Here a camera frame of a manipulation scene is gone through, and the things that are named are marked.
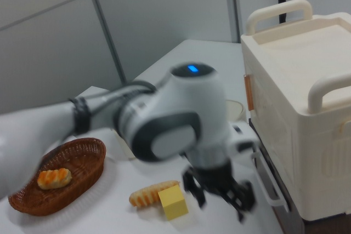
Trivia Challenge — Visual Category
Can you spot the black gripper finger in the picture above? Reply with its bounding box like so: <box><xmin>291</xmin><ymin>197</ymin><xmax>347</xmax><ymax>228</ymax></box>
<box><xmin>182</xmin><ymin>171</ymin><xmax>207</xmax><ymax>209</ymax></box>
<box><xmin>219</xmin><ymin>180</ymin><xmax>257</xmax><ymax>222</ymax></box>

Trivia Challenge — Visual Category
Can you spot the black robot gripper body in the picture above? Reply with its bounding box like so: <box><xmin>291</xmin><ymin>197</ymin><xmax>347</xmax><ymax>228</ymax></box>
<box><xmin>186</xmin><ymin>149</ymin><xmax>237</xmax><ymax>194</ymax></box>

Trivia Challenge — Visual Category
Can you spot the yellow cube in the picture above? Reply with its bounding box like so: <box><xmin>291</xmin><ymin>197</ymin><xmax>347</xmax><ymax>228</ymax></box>
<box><xmin>157</xmin><ymin>185</ymin><xmax>190</xmax><ymax>221</ymax></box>

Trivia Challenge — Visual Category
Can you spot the long golden toy pastry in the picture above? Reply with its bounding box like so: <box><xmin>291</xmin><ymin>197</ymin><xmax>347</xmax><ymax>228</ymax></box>
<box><xmin>129</xmin><ymin>180</ymin><xmax>181</xmax><ymax>208</ymax></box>

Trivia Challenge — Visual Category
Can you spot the round cream lidded container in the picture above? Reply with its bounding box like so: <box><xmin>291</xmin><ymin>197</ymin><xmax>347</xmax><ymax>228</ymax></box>
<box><xmin>226</xmin><ymin>99</ymin><xmax>246</xmax><ymax>122</ymax></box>

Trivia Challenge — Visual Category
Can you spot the copper cooler latch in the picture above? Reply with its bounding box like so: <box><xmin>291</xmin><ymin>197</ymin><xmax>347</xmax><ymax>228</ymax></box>
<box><xmin>244</xmin><ymin>74</ymin><xmax>253</xmax><ymax>111</ymax></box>

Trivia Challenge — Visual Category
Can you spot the cream cooler box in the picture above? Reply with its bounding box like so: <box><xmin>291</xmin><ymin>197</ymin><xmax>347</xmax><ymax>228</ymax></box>
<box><xmin>240</xmin><ymin>0</ymin><xmax>351</xmax><ymax>222</ymax></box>

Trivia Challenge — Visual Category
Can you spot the brown wicker basket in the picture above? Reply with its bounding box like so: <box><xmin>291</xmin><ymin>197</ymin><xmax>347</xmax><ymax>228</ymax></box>
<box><xmin>8</xmin><ymin>137</ymin><xmax>107</xmax><ymax>216</ymax></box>

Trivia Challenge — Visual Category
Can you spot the small orange-striped toy bread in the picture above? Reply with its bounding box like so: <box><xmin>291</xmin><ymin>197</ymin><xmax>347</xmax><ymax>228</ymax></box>
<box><xmin>37</xmin><ymin>168</ymin><xmax>73</xmax><ymax>190</ymax></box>

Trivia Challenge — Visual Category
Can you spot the white bar handle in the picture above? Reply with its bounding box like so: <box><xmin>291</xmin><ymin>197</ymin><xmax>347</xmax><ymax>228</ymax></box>
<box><xmin>251</xmin><ymin>150</ymin><xmax>291</xmax><ymax>213</ymax></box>

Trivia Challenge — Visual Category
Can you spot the grey partition post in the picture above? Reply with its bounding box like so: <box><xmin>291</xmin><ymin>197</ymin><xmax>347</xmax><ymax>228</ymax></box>
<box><xmin>226</xmin><ymin>0</ymin><xmax>242</xmax><ymax>44</ymax></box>
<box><xmin>82</xmin><ymin>0</ymin><xmax>128</xmax><ymax>84</ymax></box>

